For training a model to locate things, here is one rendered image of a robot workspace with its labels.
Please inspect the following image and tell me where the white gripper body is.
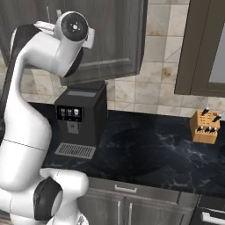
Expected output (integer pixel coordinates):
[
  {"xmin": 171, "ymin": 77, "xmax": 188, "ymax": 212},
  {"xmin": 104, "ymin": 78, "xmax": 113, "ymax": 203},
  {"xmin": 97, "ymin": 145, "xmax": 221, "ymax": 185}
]
[{"xmin": 34, "ymin": 20, "xmax": 96, "ymax": 50}]

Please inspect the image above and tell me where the dark wood cabinet door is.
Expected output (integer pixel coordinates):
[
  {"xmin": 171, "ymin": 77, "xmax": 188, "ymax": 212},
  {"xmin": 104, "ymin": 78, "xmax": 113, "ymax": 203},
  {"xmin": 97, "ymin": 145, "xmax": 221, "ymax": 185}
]
[
  {"xmin": 0, "ymin": 0, "xmax": 55, "ymax": 60},
  {"xmin": 54, "ymin": 0, "xmax": 149, "ymax": 86}
]

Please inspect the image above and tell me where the grey base cabinet door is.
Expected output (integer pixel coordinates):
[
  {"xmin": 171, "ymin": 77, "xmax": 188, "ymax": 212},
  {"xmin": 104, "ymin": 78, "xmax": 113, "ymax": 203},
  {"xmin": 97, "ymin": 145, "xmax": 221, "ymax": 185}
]
[
  {"xmin": 76, "ymin": 188, "xmax": 127, "ymax": 225},
  {"xmin": 125, "ymin": 195, "xmax": 187, "ymax": 225}
]

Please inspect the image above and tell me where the black coffee machine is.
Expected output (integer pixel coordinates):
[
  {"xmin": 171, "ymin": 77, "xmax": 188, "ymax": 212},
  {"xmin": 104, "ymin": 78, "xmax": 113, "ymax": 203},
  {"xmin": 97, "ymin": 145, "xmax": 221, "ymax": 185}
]
[{"xmin": 54, "ymin": 81, "xmax": 109, "ymax": 161}]

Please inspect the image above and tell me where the wooden knife block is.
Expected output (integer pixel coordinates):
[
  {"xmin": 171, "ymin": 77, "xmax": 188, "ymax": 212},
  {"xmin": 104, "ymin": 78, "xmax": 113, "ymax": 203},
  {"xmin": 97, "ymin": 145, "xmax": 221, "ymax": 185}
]
[{"xmin": 189, "ymin": 109, "xmax": 221, "ymax": 145}]

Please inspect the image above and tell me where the grey drawer front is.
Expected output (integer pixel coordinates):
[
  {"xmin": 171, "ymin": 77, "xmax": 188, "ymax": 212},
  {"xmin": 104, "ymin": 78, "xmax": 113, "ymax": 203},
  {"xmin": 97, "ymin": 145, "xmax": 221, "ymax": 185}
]
[{"xmin": 87, "ymin": 176, "xmax": 181, "ymax": 206}]

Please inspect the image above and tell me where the black oven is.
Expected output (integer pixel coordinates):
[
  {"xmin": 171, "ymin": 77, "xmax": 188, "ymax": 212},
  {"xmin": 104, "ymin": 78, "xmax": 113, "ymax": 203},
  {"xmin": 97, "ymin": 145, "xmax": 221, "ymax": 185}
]
[{"xmin": 189, "ymin": 194, "xmax": 225, "ymax": 225}]

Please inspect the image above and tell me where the glass fronted wall cabinet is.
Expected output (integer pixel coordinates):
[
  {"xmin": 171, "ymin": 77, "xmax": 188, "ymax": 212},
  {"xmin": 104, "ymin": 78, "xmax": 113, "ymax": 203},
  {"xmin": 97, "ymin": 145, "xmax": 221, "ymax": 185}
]
[{"xmin": 174, "ymin": 0, "xmax": 225, "ymax": 98}]

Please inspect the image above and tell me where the silver drawer handle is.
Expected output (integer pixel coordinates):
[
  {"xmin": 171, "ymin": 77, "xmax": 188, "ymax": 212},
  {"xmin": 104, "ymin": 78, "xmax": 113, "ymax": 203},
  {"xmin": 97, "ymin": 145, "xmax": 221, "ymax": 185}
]
[{"xmin": 113, "ymin": 184, "xmax": 138, "ymax": 194}]

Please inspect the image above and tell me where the silver base cabinet handle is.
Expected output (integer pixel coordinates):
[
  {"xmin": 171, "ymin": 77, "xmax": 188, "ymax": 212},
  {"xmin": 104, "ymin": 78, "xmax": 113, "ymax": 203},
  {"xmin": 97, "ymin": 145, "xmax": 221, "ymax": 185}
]
[
  {"xmin": 116, "ymin": 200, "xmax": 122, "ymax": 225},
  {"xmin": 127, "ymin": 202, "xmax": 133, "ymax": 225}
]

